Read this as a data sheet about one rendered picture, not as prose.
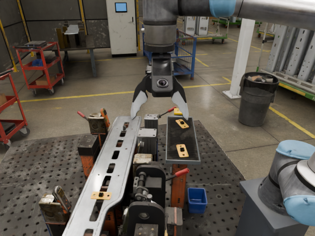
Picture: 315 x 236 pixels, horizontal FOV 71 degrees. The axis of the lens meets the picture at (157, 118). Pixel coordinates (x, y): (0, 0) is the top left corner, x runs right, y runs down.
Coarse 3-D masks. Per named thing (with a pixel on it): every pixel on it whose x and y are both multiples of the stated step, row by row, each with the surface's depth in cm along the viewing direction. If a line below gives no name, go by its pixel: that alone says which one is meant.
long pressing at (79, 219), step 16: (112, 128) 139; (128, 128) 139; (112, 144) 124; (128, 144) 124; (96, 160) 112; (112, 160) 112; (128, 160) 112; (96, 176) 102; (112, 176) 102; (128, 176) 103; (112, 192) 94; (80, 208) 87; (80, 224) 81; (96, 224) 81
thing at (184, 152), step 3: (180, 144) 96; (183, 144) 96; (177, 147) 94; (180, 147) 93; (183, 147) 93; (180, 150) 92; (183, 150) 92; (186, 150) 93; (180, 153) 91; (183, 153) 91; (186, 153) 91; (180, 156) 89; (183, 156) 89; (186, 156) 89
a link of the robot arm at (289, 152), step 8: (280, 144) 70; (288, 144) 69; (296, 144) 69; (304, 144) 69; (280, 152) 68; (288, 152) 66; (296, 152) 64; (304, 152) 65; (312, 152) 65; (280, 160) 68; (288, 160) 65; (296, 160) 64; (272, 168) 73; (280, 168) 66; (272, 176) 73
